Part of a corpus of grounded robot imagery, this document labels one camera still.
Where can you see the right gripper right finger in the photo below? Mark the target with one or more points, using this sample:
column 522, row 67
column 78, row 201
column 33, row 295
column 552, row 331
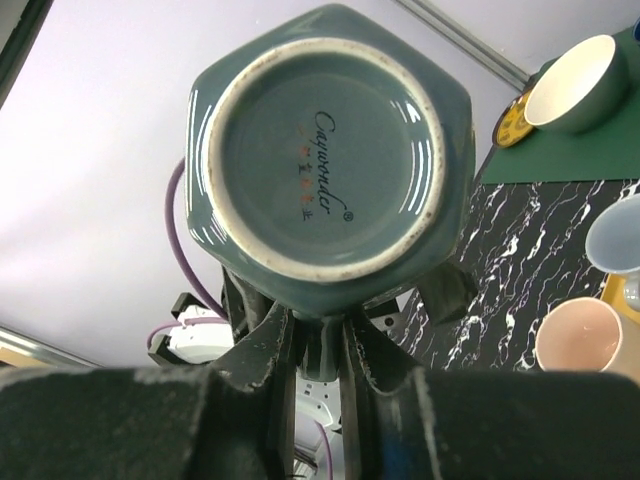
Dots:
column 381, row 417

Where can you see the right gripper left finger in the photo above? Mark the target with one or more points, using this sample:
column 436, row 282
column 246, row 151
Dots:
column 255, row 379

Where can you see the dark grey mug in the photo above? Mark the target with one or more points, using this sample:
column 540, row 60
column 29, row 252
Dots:
column 329, row 165

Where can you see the pink mug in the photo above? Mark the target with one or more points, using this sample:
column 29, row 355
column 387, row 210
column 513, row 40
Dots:
column 581, row 334

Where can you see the white grey mug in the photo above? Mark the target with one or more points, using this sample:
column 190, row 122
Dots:
column 612, row 245

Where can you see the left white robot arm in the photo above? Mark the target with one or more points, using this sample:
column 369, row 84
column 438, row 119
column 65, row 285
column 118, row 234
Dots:
column 197, row 335

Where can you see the orange plastic tray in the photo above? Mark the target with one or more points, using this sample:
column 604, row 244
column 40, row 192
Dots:
column 613, row 290

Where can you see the yellow patterned plate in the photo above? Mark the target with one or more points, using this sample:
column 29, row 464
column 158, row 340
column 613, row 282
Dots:
column 512, row 127

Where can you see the dark green mat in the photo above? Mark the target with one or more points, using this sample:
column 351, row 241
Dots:
column 610, row 151

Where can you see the white ceramic bowl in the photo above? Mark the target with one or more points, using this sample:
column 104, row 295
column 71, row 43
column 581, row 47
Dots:
column 581, row 88

